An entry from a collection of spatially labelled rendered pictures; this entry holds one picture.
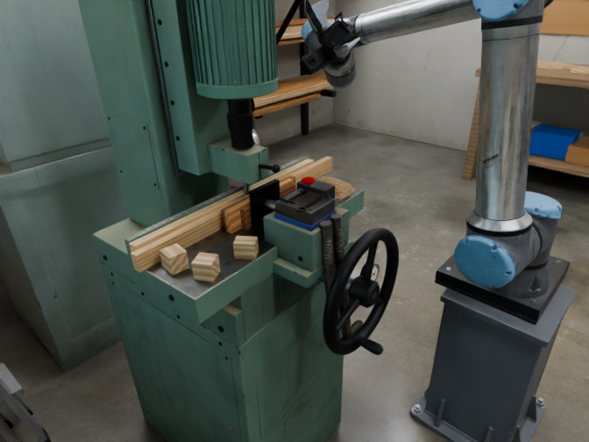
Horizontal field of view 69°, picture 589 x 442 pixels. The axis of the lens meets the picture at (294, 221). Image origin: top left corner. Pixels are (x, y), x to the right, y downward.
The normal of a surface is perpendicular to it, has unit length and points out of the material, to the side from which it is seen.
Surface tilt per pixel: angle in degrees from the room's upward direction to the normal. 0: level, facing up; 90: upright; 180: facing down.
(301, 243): 90
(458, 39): 90
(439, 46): 90
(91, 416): 0
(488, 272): 96
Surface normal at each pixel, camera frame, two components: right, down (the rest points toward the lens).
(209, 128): 0.78, 0.28
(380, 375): -0.02, -0.88
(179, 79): -0.63, 0.38
